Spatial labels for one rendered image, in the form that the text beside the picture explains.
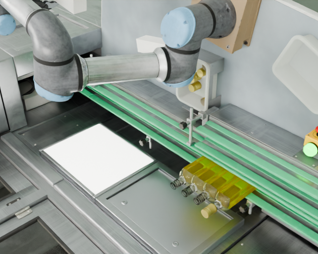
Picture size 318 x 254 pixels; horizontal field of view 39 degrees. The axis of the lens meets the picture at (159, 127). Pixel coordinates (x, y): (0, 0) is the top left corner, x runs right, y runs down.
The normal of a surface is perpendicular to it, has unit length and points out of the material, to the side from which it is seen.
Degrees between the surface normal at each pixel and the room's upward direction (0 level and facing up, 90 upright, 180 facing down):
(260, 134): 90
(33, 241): 90
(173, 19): 12
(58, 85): 71
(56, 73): 65
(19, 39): 90
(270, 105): 0
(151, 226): 90
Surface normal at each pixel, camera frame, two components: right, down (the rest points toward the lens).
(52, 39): 0.22, -0.10
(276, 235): -0.02, -0.82
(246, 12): 0.67, 0.54
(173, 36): -0.69, 0.24
